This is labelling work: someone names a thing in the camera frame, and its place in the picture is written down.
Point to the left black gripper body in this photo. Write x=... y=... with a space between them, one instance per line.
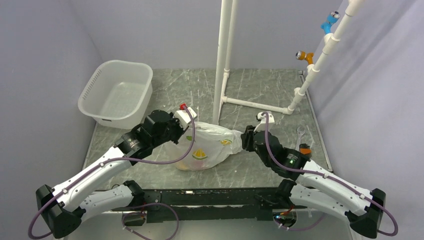
x=174 y=132

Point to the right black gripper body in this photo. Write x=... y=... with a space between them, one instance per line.
x=249 y=144

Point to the white plastic bag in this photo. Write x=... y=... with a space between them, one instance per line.
x=212 y=145

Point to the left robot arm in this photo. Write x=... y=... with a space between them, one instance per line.
x=65 y=206

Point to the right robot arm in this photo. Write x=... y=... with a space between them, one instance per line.
x=306 y=183

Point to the silver wrench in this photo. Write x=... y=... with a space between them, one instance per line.
x=300 y=132

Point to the orange black brush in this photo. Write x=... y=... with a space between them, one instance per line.
x=305 y=149

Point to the white plastic basin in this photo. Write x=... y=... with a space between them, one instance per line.
x=117 y=94

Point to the orange nozzle on pipe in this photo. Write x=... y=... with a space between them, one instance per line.
x=303 y=56

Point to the blue nozzle on pipe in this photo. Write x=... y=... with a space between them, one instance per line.
x=331 y=19

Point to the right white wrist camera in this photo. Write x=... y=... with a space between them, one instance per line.
x=265 y=121

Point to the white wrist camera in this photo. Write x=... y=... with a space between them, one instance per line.
x=186 y=115
x=265 y=121

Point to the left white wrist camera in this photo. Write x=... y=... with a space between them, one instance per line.
x=186 y=115

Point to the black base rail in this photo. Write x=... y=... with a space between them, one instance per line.
x=259 y=203

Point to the white PVC pipe frame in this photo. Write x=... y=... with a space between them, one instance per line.
x=265 y=34

